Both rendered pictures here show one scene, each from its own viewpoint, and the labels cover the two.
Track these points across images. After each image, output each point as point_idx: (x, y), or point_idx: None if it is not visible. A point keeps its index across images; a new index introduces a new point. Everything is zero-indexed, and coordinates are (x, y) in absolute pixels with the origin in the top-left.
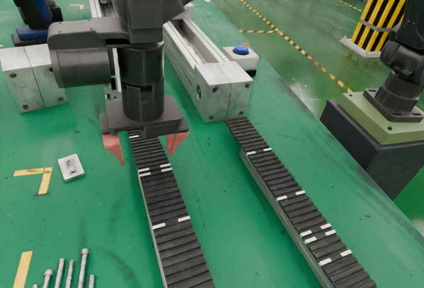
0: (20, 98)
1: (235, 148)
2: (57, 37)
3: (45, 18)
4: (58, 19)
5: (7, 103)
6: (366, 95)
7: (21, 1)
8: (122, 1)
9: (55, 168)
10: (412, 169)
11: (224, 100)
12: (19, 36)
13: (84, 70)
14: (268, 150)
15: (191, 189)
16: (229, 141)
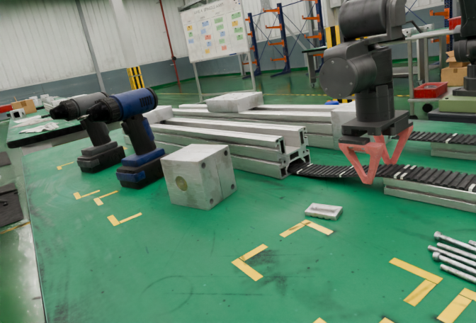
0: (208, 191)
1: (421, 154)
2: (350, 48)
3: (151, 138)
4: (122, 158)
5: (183, 211)
6: (457, 93)
7: (132, 127)
8: (383, 10)
9: (310, 219)
10: None
11: None
12: (136, 163)
13: (367, 71)
14: (455, 134)
15: None
16: (408, 153)
